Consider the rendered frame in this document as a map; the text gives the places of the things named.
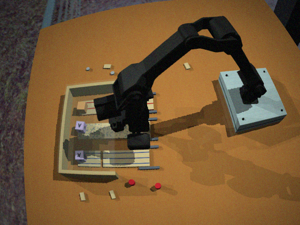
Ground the red cylinder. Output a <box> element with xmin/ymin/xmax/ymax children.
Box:
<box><xmin>155</xmin><ymin>183</ymin><xmax>161</xmax><ymax>189</ymax></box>
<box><xmin>128</xmin><ymin>179</ymin><xmax>135</xmax><ymax>186</ymax></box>

